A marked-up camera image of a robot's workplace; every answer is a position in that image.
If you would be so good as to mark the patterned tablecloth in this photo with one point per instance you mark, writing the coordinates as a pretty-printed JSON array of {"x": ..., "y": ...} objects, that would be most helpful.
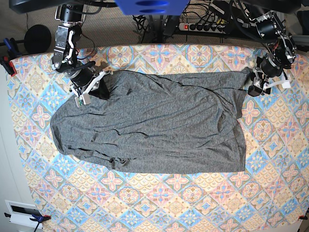
[{"x": 273, "y": 191}]

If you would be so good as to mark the white power strip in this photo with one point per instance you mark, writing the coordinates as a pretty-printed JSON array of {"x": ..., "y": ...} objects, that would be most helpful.
[{"x": 204, "y": 27}]

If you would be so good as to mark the grey t-shirt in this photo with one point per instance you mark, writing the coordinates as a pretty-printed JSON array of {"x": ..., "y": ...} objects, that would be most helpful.
[{"x": 162, "y": 124}]

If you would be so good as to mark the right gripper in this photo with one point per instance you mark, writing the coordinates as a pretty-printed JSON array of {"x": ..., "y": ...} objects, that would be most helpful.
[{"x": 86, "y": 82}]

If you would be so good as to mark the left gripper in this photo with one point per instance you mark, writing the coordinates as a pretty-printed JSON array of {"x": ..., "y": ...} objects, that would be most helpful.
[{"x": 267, "y": 74}]

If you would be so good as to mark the white wall outlet box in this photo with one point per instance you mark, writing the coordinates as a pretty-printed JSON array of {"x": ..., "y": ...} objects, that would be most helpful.
[{"x": 21, "y": 213}]

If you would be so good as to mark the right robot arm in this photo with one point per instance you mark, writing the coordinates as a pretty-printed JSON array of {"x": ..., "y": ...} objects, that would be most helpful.
[{"x": 68, "y": 33}]

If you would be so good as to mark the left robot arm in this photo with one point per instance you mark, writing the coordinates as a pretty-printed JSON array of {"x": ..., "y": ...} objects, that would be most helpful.
[{"x": 273, "y": 35}]

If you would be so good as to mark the red black clamp left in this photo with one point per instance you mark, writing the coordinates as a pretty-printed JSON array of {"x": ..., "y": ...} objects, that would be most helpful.
[{"x": 13, "y": 51}]

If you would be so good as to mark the blue clamp bottom left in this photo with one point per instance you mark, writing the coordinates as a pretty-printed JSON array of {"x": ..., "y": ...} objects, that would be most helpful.
[{"x": 38, "y": 218}]

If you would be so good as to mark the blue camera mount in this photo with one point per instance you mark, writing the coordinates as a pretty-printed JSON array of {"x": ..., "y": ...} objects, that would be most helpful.
[{"x": 152, "y": 7}]

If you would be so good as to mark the black round stool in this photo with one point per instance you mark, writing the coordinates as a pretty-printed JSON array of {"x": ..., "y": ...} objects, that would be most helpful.
[{"x": 37, "y": 39}]

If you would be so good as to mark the clamp bottom right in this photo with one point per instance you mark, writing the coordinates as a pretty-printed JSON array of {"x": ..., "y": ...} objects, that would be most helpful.
[{"x": 304, "y": 217}]

